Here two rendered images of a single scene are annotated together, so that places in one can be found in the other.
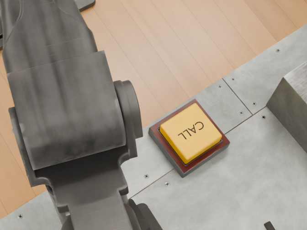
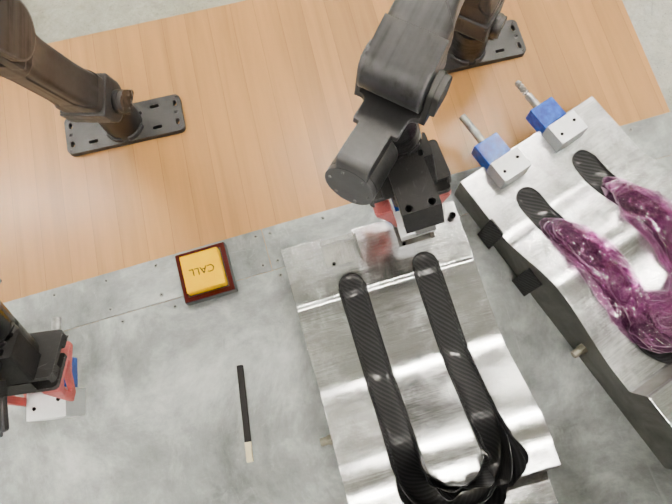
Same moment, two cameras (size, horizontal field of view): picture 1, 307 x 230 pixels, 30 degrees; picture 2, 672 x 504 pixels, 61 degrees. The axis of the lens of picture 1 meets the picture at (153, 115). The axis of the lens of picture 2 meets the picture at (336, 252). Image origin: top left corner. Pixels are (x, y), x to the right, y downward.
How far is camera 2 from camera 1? 44 cm
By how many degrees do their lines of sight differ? 14
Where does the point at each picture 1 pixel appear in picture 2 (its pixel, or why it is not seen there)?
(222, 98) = (252, 247)
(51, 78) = not seen: outside the picture
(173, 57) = (228, 198)
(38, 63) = not seen: outside the picture
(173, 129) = (187, 264)
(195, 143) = (200, 281)
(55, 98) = not seen: outside the picture
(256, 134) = (267, 288)
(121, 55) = (186, 184)
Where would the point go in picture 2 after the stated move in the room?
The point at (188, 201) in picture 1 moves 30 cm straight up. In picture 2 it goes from (185, 326) to (102, 288)
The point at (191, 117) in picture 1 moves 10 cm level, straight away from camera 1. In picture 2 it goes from (207, 258) to (249, 209)
